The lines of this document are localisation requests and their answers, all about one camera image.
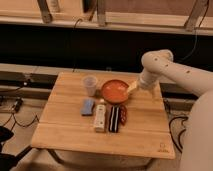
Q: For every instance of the orange ceramic bowl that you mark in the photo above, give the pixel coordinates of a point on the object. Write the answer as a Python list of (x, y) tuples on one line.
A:
[(114, 91)]

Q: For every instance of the wooden table board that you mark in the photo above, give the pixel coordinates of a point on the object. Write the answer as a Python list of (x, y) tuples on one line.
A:
[(62, 127)]

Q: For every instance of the translucent white cup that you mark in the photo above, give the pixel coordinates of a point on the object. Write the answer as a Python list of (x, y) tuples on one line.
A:
[(90, 84)]

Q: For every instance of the blue sponge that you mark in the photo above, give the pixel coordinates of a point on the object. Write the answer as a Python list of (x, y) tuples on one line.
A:
[(87, 108)]

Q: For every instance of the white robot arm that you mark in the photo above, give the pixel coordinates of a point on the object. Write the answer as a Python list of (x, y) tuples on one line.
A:
[(197, 154)]

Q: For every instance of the red packet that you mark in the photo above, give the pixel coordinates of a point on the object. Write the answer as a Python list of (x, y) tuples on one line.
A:
[(123, 114)]

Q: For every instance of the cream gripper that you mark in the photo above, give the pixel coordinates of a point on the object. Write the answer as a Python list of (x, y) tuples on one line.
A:
[(132, 87)]

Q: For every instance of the white bottle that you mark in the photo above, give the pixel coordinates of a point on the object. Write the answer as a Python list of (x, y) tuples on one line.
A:
[(100, 114)]

